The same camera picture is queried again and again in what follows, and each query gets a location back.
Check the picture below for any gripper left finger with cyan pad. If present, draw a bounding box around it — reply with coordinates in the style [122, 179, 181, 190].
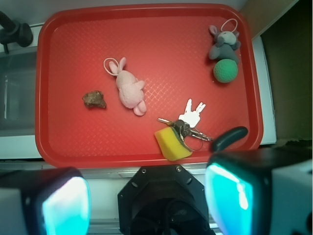
[0, 167, 91, 235]

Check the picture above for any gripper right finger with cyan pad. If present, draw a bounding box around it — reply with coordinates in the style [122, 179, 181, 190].
[204, 147, 313, 235]

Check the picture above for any gray plush animal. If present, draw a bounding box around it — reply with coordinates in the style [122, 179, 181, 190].
[208, 18, 241, 64]

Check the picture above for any yellow sponge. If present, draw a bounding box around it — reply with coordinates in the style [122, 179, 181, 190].
[155, 127, 192, 162]

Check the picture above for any bunch of metal keys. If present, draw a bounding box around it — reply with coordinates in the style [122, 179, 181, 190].
[157, 118, 213, 151]

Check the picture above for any white bunny-shaped tag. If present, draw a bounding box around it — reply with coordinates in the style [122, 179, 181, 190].
[178, 98, 206, 128]

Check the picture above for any brown rock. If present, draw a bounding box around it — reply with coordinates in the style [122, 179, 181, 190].
[82, 91, 107, 109]

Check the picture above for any green dimpled ball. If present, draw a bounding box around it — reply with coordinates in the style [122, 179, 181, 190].
[213, 59, 238, 83]

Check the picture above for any red plastic tray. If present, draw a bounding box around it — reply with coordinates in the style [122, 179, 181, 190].
[35, 4, 263, 168]

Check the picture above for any pink plush bunny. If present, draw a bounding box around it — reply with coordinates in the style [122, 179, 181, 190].
[103, 57, 147, 116]

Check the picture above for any black cable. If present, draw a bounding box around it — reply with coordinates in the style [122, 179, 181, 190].
[211, 126, 249, 152]

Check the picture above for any black octagonal mount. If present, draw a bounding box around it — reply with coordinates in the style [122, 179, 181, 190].
[117, 165, 214, 235]

